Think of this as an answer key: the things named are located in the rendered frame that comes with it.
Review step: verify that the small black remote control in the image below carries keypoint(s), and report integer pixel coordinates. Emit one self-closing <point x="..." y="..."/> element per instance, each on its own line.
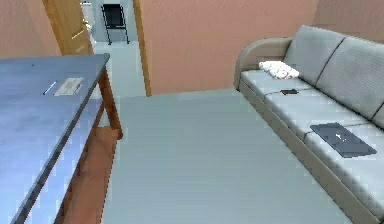
<point x="289" y="91"/>

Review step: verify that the black folding chair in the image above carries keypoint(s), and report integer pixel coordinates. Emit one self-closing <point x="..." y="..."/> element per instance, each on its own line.
<point x="115" y="20"/>

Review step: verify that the grey sofa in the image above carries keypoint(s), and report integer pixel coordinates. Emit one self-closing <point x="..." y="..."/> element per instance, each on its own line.
<point x="313" y="110"/>

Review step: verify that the white pen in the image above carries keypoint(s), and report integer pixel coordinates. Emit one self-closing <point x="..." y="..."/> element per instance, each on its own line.
<point x="49" y="88"/>

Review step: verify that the brown wooden room door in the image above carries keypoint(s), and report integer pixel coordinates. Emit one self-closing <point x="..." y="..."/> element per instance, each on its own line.
<point x="68" y="26"/>

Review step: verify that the dark grey closed laptop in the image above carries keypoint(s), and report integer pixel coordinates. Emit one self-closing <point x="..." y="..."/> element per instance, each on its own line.
<point x="343" y="139"/>

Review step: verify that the blue top wooden table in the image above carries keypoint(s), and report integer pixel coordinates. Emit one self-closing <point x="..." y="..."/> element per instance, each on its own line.
<point x="30" y="123"/>

